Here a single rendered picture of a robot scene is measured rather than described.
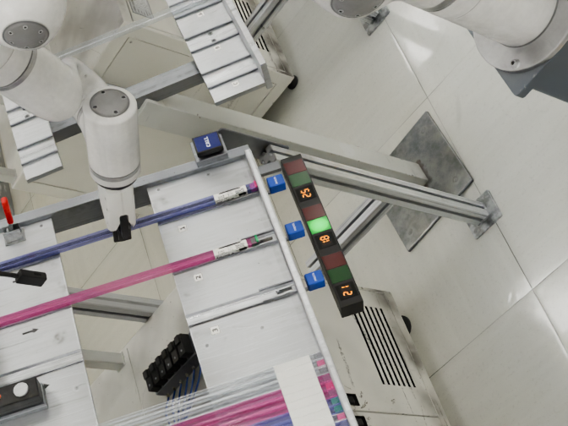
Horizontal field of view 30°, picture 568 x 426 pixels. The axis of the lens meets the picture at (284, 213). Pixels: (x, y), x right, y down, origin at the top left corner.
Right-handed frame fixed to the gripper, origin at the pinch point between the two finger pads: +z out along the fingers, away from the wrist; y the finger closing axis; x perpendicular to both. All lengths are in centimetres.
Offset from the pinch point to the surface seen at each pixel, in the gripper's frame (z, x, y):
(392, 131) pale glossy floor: 47, 79, -50
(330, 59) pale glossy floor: 54, 74, -85
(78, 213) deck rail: 3.4, -6.4, -7.9
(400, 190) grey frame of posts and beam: 20, 61, -10
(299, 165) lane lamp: -3.8, 34.2, -3.2
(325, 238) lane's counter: -3.6, 33.4, 14.1
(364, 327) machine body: 50, 52, 2
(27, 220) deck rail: 2.6, -15.4, -7.9
